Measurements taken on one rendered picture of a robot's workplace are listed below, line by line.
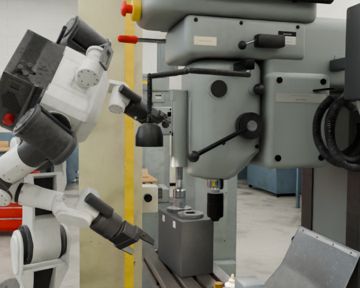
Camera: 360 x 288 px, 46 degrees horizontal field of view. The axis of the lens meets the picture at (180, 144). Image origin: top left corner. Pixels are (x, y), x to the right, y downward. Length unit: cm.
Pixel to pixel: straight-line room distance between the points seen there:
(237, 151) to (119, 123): 182
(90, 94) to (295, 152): 62
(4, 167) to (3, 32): 914
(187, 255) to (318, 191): 47
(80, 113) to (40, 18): 916
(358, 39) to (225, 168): 45
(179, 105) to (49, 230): 73
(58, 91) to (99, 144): 161
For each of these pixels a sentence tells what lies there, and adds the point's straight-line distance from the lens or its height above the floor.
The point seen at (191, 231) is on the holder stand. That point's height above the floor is 110.
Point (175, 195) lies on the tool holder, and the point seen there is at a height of 120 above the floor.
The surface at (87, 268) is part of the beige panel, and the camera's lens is 303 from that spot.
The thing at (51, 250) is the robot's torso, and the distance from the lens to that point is 165.
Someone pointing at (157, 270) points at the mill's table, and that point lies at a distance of 154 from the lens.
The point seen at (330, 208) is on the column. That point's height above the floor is 120.
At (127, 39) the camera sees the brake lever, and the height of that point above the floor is 170.
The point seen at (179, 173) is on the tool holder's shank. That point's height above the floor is 128.
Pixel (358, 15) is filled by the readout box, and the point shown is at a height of 170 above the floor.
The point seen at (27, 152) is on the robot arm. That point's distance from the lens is 124.
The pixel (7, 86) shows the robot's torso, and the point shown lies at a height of 156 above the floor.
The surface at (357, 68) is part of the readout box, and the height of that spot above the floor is 158.
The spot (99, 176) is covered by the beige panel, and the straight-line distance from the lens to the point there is 289.
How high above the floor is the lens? 146
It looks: 3 degrees down
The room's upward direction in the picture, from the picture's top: straight up
